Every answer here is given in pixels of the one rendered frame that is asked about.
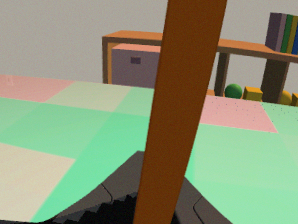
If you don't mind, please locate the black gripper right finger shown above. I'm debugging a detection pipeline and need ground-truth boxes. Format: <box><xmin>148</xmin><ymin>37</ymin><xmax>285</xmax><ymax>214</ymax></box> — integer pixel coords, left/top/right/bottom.
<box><xmin>172</xmin><ymin>177</ymin><xmax>233</xmax><ymax>224</ymax></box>

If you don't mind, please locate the brown tapered bar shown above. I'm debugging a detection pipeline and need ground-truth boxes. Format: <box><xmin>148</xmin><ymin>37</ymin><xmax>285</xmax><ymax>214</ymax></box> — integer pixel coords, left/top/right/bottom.
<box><xmin>133</xmin><ymin>0</ymin><xmax>227</xmax><ymax>224</ymax></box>

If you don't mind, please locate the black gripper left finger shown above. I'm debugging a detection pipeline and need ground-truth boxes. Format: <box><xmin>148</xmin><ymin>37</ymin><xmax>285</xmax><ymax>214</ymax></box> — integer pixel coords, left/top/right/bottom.
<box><xmin>0</xmin><ymin>151</ymin><xmax>145</xmax><ymax>224</ymax></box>

